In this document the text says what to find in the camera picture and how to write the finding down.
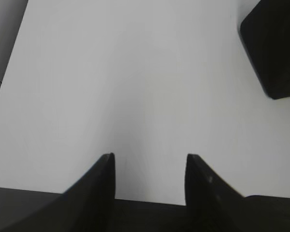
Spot black tote bag tan handles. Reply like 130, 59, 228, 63
239, 0, 290, 100

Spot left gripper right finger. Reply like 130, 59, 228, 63
185, 154, 280, 232

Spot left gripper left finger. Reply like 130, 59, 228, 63
3, 153, 115, 232

